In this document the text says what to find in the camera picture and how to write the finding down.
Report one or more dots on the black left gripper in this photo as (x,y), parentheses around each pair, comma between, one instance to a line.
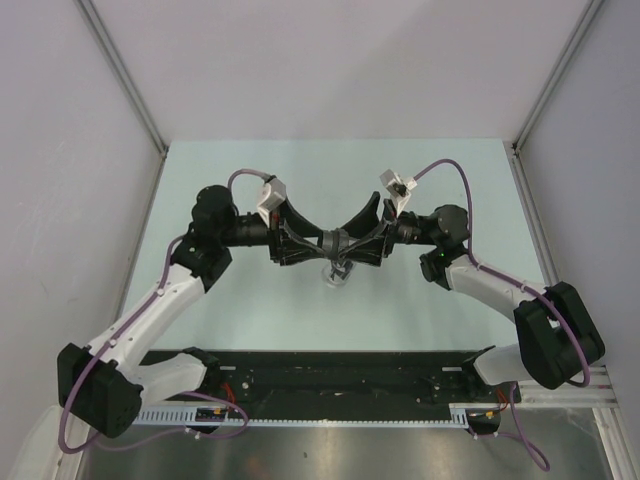
(285,226)

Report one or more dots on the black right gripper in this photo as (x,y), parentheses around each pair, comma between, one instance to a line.
(372,250)

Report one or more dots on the dark grey threaded ring nut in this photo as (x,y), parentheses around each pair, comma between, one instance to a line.
(330,243)

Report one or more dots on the clear elbow fitting with grey nut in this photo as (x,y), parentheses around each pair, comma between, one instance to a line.
(337,272)

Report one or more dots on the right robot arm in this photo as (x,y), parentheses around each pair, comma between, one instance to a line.
(557,340)

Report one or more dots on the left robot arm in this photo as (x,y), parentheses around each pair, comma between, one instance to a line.
(105,383)

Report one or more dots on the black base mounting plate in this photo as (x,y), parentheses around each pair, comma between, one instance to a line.
(243,378)

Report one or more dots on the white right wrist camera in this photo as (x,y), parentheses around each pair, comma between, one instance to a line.
(399,189)

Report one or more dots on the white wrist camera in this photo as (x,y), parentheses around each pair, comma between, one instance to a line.
(399,189)
(272,195)

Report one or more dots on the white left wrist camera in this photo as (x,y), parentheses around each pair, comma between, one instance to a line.
(272,195)

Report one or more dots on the white slotted cable duct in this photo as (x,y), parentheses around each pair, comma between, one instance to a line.
(332,412)

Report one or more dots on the left aluminium frame post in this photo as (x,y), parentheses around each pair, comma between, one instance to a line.
(116,63)

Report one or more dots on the aluminium frame post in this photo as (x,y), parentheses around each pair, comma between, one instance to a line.
(116,63)
(560,68)

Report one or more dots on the right aluminium frame post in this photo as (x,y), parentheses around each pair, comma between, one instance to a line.
(560,68)

